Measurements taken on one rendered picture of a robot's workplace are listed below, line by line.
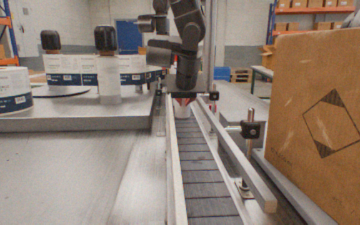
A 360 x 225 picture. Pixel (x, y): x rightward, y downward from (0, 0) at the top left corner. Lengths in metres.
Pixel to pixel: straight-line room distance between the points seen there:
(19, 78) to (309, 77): 0.86
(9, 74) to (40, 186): 0.49
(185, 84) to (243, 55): 8.11
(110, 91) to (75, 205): 0.55
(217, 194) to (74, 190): 0.28
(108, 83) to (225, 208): 0.69
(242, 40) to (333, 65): 8.28
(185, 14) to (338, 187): 0.39
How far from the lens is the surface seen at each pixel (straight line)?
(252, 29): 8.71
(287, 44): 0.48
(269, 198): 0.23
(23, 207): 0.50
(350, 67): 0.37
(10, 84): 0.93
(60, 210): 0.46
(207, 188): 0.38
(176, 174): 0.34
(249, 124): 0.40
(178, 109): 0.69
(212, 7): 1.05
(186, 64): 0.52
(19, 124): 0.89
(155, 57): 0.53
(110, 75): 0.91
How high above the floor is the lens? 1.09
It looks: 16 degrees down
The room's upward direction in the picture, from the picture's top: straight up
